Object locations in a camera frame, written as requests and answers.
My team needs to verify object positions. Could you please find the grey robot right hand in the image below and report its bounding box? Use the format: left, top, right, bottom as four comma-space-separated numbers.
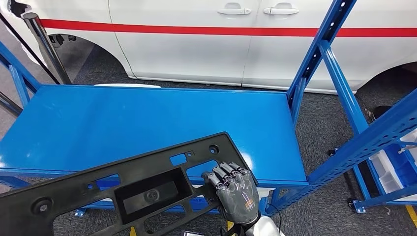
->
202, 162, 261, 225

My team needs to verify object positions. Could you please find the black plastic panel part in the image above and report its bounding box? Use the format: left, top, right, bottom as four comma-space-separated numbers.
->
0, 132, 258, 236

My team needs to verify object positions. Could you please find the blue wheeled shelf cart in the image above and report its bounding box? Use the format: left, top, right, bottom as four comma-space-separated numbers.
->
327, 128, 417, 214

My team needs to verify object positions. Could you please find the blue metal shelf rack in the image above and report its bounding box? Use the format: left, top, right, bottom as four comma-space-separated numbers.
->
0, 0, 417, 217

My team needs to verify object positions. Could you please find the yellow floor tape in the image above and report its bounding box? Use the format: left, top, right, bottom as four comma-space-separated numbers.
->
129, 221, 234, 236
406, 205, 417, 229

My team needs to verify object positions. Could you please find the white car with red stripe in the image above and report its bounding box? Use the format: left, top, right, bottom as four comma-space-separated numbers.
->
0, 0, 417, 95

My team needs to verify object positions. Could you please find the white flat plate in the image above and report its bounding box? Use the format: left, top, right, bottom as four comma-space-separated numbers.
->
94, 84, 162, 89

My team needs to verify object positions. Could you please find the black round disc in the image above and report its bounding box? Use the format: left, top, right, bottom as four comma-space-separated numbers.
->
366, 105, 392, 122

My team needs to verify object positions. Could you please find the blue plastic bin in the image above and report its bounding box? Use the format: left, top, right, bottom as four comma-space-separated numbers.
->
384, 143, 417, 188

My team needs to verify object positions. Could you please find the grey metal bar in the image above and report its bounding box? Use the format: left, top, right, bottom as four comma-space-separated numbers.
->
0, 91, 24, 116

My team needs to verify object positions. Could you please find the thin black belt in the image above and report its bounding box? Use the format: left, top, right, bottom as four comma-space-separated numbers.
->
0, 13, 61, 85

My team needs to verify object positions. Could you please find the chrome stanchion post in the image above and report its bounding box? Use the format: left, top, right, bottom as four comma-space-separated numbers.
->
23, 12, 72, 86

